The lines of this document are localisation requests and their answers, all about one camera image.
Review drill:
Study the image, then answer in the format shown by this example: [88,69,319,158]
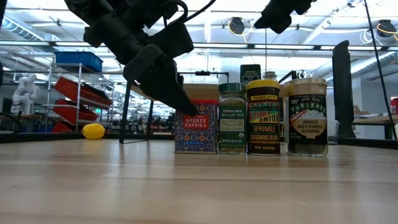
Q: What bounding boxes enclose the green black pepper tin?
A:
[239,63,262,85]

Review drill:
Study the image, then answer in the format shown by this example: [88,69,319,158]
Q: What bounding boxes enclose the black upright post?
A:
[331,39,357,139]

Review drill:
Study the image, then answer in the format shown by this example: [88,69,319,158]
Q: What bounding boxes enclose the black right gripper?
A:
[254,0,313,35]

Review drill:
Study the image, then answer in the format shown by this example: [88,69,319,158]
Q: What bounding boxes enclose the smoked paprika tin red lid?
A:
[174,99,219,154]

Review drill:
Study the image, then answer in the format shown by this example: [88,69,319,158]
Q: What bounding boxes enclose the red plastic bin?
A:
[52,98,100,125]
[53,76,113,109]
[51,121,75,134]

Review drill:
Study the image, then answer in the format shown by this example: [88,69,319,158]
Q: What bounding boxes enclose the blue plastic bin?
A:
[55,51,104,73]

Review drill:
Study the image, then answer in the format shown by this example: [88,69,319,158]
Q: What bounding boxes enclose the thin black slanted rod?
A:
[363,0,398,140]

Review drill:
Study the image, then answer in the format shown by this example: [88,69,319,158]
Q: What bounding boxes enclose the oregano glass jar green lid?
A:
[218,82,248,155]

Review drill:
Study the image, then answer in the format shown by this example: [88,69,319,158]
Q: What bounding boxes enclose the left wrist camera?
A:
[146,21,195,60]

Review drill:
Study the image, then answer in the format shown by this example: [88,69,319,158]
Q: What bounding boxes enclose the wooden shelf black metal legs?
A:
[119,70,299,149]

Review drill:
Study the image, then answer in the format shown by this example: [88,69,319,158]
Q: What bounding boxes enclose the black ceiling cable reel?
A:
[229,16,246,35]
[376,19,397,38]

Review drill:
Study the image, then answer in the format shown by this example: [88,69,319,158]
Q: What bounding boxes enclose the yellow lemon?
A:
[81,123,106,141]

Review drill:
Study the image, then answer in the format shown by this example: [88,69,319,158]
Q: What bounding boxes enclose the crunchy onion jar yellow lid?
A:
[246,79,282,156]

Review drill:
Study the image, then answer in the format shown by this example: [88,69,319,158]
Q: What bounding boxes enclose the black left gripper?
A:
[63,0,199,118]

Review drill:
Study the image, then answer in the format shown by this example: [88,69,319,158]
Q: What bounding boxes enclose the wooden workbench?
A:
[352,114,398,140]

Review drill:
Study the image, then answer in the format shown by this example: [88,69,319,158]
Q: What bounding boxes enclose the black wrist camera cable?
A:
[163,0,217,26]

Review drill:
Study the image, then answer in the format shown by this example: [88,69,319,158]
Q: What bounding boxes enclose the black table frame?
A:
[0,131,398,150]

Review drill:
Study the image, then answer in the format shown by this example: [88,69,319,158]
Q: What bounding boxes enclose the furikake seasoning jar beige lid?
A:
[283,77,329,157]

